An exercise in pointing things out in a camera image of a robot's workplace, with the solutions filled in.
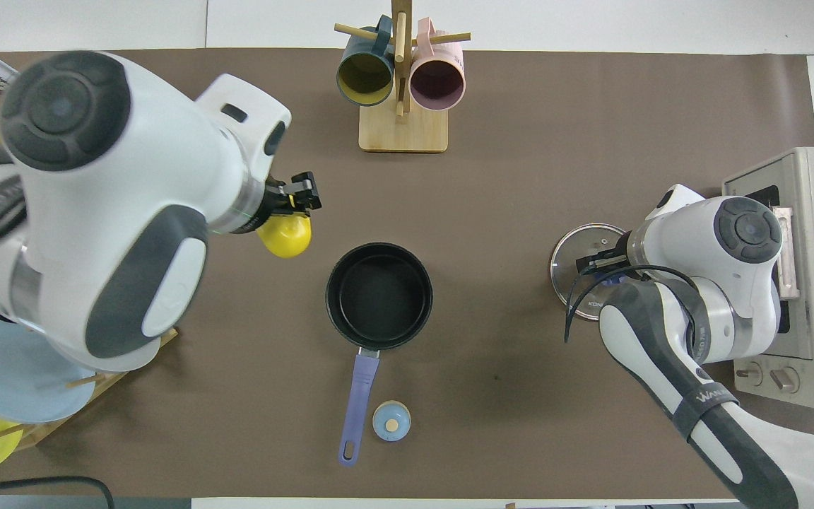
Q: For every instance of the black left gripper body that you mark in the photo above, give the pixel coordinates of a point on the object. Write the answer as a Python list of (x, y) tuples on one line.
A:
[(301, 189)]

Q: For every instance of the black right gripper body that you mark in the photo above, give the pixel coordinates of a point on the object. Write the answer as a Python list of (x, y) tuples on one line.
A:
[(615, 261)]

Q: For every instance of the glass lid with purple knob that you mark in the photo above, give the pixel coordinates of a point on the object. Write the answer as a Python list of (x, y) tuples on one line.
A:
[(568, 265)]

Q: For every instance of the yellow lemon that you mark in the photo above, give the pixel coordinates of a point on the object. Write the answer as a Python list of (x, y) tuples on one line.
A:
[(285, 237)]

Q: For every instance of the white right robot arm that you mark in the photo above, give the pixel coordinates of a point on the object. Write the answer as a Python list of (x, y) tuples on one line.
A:
[(746, 233)]

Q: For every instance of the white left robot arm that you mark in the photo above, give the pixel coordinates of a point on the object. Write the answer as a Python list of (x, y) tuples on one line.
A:
[(110, 198)]

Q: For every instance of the grey plate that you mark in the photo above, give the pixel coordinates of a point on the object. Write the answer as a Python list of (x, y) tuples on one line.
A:
[(147, 355)]

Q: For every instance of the wooden plate rack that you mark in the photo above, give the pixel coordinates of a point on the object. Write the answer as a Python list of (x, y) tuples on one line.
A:
[(50, 424)]

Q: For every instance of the light blue plate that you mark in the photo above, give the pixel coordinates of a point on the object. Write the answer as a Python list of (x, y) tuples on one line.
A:
[(11, 382)]

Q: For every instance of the brown table mat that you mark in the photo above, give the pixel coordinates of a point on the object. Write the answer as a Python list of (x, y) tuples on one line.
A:
[(520, 177)]

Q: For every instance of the wooden mug tree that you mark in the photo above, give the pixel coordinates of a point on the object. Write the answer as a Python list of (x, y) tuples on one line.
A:
[(403, 131)]

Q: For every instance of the dark blue mug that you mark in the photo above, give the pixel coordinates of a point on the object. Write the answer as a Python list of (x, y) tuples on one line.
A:
[(364, 74)]

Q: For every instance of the pink mug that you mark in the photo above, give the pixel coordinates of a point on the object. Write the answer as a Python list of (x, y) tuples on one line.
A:
[(437, 81)]

